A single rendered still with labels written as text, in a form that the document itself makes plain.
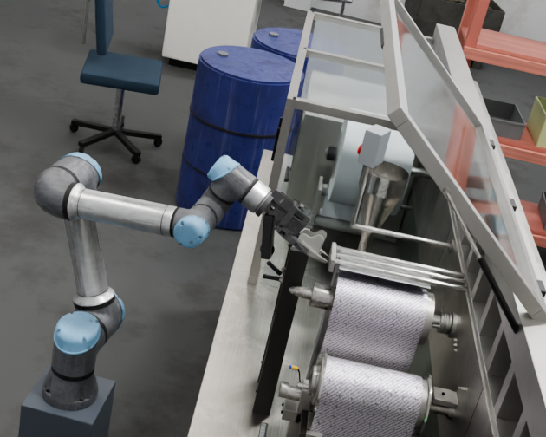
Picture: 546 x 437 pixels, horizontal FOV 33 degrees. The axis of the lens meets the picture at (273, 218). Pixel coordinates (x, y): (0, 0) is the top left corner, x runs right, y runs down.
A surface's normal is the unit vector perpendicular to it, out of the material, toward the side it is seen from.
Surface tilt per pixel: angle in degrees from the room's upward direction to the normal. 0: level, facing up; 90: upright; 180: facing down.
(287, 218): 77
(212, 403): 0
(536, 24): 90
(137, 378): 0
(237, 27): 90
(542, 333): 0
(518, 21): 90
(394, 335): 92
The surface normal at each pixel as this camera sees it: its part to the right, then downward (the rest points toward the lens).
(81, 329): 0.16, -0.81
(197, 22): -0.11, 0.44
